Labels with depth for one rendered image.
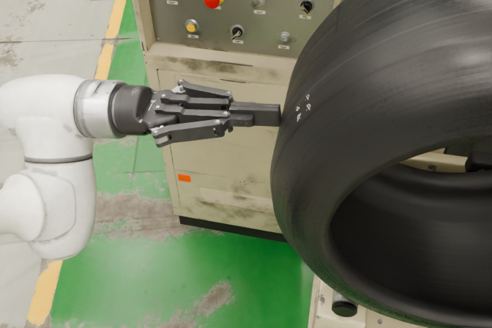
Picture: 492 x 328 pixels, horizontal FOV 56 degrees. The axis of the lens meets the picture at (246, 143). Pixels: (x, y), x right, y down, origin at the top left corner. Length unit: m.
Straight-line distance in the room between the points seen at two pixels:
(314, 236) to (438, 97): 0.27
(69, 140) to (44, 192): 0.08
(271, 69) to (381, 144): 0.83
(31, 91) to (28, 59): 2.39
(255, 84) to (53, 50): 2.01
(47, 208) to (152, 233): 1.32
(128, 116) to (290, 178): 0.25
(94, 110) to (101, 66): 2.23
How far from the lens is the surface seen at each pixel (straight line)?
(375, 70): 0.49
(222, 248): 1.96
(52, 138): 0.74
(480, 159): 1.03
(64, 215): 0.75
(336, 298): 0.86
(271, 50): 1.32
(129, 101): 0.68
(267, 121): 0.64
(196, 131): 0.64
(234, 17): 1.29
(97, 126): 0.70
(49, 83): 0.75
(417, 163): 1.06
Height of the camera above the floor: 1.68
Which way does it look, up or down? 46 degrees down
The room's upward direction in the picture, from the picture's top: straight up
